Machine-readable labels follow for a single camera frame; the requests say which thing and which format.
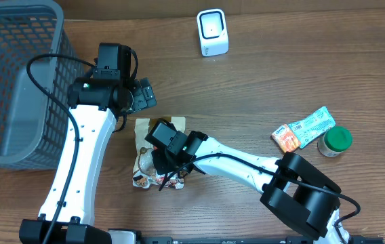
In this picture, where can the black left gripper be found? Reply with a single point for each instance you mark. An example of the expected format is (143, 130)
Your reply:
(146, 93)

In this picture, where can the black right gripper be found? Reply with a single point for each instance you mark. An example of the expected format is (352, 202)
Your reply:
(158, 170)

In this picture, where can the beige Pantree snack pouch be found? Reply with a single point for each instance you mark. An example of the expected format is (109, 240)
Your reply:
(144, 172)

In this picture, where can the orange Kleenex tissue pack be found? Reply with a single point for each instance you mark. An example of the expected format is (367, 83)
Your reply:
(286, 139)

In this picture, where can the teal wet wipes pack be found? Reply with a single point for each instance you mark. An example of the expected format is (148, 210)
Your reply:
(312, 126)

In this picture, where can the green lidded jar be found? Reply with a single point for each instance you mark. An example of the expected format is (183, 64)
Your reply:
(335, 141)

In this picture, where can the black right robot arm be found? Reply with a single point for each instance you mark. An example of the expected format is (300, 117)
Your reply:
(294, 190)

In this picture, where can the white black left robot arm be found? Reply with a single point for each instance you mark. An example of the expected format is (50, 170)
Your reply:
(109, 91)

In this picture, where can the white barcode scanner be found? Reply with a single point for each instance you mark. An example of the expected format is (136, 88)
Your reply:
(213, 32)

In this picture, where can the grey plastic mesh basket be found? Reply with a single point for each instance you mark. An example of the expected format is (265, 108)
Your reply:
(33, 40)

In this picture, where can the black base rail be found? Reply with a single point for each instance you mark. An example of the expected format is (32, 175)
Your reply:
(169, 240)

